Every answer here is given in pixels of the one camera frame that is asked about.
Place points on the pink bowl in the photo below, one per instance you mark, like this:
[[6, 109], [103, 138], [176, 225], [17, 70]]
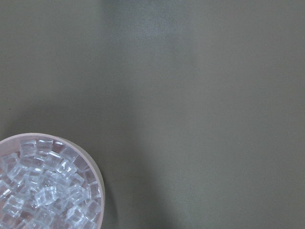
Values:
[[12, 144]]

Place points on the clear ice cubes pile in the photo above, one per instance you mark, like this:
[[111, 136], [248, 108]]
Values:
[[45, 184]]

